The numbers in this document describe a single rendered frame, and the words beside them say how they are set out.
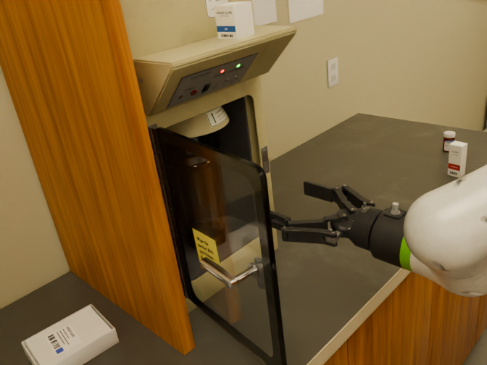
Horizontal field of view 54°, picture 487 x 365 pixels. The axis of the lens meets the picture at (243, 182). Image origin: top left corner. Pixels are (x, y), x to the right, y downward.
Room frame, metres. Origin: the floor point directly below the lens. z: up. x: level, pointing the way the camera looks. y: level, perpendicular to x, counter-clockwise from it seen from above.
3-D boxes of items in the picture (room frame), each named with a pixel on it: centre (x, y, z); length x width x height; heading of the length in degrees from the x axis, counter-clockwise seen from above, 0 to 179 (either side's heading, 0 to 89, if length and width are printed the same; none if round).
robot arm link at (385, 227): (0.66, -0.24, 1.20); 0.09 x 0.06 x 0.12; 133
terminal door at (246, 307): (0.71, 0.06, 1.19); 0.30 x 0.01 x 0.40; 35
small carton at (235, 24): (0.93, -0.02, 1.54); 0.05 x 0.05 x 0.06; 44
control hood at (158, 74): (0.90, 0.01, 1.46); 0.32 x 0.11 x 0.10; 133
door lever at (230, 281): (0.63, 0.04, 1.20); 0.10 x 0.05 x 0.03; 35
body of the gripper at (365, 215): (0.71, -0.19, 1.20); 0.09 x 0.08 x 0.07; 43
